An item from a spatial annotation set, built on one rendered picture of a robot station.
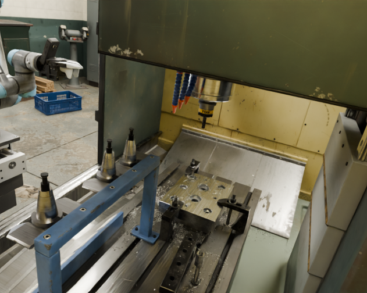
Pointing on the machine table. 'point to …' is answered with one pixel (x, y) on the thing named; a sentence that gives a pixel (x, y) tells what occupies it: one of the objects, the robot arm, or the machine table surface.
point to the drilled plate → (184, 214)
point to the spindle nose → (212, 89)
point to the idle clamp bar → (179, 264)
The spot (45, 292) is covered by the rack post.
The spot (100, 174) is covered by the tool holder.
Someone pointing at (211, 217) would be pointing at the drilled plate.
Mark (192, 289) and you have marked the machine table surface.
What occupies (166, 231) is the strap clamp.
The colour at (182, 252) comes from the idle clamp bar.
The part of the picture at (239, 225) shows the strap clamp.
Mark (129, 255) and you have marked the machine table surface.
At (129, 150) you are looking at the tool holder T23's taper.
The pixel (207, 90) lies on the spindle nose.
